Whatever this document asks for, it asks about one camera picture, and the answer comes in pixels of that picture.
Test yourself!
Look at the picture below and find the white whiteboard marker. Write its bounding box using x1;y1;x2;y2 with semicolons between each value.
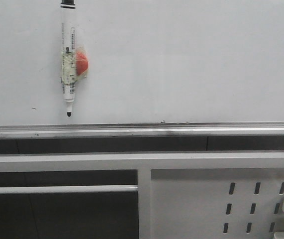
60;0;77;117

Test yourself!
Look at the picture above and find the red round magnet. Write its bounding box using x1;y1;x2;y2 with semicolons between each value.
76;51;89;76

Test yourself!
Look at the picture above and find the large whiteboard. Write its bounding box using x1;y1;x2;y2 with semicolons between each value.
0;0;284;138

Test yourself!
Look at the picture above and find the white metal whiteboard stand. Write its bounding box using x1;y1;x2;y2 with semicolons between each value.
0;152;284;239

